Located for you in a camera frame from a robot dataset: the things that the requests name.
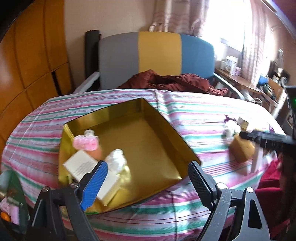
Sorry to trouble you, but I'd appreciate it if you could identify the wooden desk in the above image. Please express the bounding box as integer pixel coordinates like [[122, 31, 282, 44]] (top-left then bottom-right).
[[215, 67, 287, 116]]

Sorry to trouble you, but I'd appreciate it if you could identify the yellow sponge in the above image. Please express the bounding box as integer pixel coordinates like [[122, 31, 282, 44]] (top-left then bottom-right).
[[229, 134, 255, 163]]

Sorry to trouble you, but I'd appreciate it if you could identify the small gold carton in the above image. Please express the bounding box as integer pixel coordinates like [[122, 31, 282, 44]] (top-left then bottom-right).
[[237, 117, 249, 130]]

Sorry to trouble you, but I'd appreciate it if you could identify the beige side curtain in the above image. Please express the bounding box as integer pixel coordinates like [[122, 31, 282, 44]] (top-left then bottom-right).
[[242, 0, 278, 81]]

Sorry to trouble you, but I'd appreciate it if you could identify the person's red clothing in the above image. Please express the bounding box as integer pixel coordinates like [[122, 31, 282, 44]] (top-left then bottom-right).
[[256, 159, 292, 241]]

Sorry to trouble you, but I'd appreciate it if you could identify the large white box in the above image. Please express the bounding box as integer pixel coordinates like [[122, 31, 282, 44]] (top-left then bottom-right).
[[225, 56, 238, 73]]

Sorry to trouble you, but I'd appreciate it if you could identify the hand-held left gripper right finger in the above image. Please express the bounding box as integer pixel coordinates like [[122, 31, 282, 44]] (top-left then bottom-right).
[[188, 161, 271, 241]]

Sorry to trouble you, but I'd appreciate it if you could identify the grey bed rail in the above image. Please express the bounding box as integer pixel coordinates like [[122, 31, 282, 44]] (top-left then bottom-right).
[[73, 72, 100, 94], [214, 73, 245, 100]]

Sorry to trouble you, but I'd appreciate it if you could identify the gold-lined gift box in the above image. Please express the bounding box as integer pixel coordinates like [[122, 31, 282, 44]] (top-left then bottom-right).
[[58, 98, 201, 214]]

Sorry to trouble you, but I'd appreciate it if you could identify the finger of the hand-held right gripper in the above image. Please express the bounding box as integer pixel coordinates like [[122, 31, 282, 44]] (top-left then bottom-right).
[[239, 130, 293, 152]]

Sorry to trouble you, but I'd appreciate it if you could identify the white slim stick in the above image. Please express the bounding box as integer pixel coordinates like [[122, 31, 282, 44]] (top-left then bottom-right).
[[252, 145, 261, 173]]

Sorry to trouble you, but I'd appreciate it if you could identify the striped bedsheet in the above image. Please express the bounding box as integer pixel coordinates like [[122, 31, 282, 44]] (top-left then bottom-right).
[[1, 89, 284, 241]]

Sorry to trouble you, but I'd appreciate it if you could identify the plain white carton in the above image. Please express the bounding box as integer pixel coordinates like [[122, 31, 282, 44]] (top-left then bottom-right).
[[96, 174, 127, 206]]

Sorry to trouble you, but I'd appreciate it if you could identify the wooden wardrobe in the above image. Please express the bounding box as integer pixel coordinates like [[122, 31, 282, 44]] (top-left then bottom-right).
[[0, 0, 74, 149]]

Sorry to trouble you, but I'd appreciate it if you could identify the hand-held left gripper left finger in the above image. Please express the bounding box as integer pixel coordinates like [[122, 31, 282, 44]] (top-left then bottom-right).
[[31, 160, 109, 241]]

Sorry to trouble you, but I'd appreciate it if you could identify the blue item on desk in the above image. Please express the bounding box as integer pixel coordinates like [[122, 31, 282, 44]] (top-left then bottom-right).
[[258, 74, 269, 87]]

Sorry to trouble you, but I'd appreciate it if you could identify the small white fluffy item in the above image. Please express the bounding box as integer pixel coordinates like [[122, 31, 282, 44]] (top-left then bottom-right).
[[225, 120, 240, 139]]

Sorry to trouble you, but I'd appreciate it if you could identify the window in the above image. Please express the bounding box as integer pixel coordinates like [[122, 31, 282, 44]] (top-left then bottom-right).
[[203, 0, 253, 47]]

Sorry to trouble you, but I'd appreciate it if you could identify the maroon blanket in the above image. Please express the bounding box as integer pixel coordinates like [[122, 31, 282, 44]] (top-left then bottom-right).
[[118, 70, 234, 96]]

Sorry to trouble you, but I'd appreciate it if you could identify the white printed carton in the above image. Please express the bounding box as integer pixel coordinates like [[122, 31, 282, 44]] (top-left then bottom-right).
[[63, 150, 99, 182]]

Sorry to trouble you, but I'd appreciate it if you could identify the green container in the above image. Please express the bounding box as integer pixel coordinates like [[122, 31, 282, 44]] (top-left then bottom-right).
[[0, 170, 31, 233]]

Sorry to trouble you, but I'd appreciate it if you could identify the pink striped curtain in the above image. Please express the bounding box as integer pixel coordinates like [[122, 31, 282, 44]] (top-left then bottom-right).
[[149, 0, 210, 37]]

